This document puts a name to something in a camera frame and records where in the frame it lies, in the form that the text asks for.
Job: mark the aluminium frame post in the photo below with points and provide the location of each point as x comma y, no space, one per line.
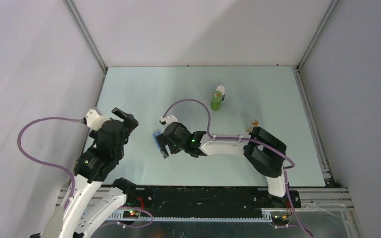
78,20
318,32

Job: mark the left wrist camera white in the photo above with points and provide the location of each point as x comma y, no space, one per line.
94,119

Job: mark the clear amber pill bottle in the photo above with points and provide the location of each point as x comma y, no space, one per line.
253,123

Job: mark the left controller board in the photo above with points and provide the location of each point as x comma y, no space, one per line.
131,214

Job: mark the left aluminium frame post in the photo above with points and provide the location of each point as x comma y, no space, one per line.
78,20

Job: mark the controller board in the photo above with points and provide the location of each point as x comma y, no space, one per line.
281,220
131,214

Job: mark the right aluminium frame post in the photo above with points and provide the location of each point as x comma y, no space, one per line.
318,32

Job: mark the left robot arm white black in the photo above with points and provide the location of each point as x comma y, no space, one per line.
70,219

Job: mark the right controller board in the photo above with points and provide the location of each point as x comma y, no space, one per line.
281,220

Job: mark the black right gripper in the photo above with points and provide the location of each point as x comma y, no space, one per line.
162,141

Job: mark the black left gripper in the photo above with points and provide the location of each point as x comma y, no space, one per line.
130,123

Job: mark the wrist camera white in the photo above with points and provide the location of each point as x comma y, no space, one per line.
167,120
94,119

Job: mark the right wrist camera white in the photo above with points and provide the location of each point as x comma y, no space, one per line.
167,120

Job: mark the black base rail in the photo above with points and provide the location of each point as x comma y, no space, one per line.
209,202

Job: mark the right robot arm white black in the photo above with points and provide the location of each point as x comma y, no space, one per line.
264,152

